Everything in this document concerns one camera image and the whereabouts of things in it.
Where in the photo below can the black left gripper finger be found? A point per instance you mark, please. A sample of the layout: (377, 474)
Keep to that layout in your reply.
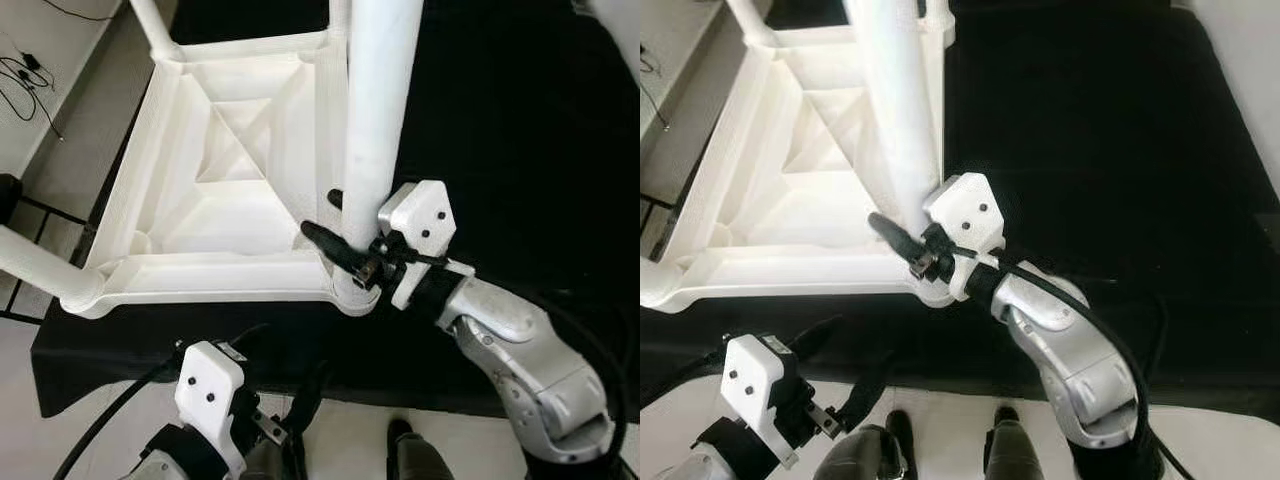
(308, 400)
(816, 335)
(248, 340)
(870, 392)

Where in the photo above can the white plastic children table top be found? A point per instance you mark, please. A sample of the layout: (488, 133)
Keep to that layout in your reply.
(220, 230)
(790, 220)

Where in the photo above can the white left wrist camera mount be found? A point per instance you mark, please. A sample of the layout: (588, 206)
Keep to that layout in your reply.
(208, 385)
(755, 385)

